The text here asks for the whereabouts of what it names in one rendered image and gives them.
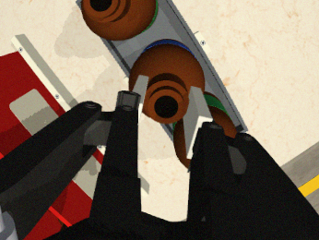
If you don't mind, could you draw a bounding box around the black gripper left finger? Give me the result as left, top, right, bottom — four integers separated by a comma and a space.
0, 75, 149, 240

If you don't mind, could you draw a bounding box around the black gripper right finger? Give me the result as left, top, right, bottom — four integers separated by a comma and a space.
183, 86, 319, 240

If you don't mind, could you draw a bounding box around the red crate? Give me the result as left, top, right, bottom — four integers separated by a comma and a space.
0, 51, 104, 240

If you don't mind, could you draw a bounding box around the dark grey tray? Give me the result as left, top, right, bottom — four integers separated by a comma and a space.
101, 0, 249, 133

